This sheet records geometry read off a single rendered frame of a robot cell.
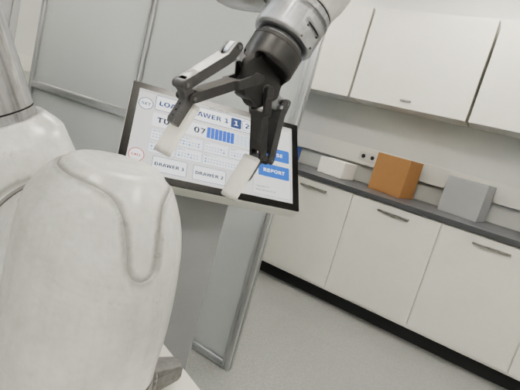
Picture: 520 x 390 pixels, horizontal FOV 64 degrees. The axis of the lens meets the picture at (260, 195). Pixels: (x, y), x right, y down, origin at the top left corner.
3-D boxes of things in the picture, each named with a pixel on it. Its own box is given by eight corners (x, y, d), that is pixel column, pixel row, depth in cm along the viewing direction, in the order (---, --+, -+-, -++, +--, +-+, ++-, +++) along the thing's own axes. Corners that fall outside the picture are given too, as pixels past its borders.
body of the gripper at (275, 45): (284, 23, 52) (245, 86, 51) (314, 66, 58) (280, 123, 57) (244, 20, 56) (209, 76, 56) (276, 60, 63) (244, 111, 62)
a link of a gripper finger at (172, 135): (200, 108, 50) (196, 104, 50) (169, 158, 49) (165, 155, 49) (186, 104, 52) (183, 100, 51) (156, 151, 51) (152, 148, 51)
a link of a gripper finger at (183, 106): (200, 92, 50) (184, 76, 48) (179, 128, 50) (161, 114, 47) (193, 90, 51) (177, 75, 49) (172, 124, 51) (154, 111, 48)
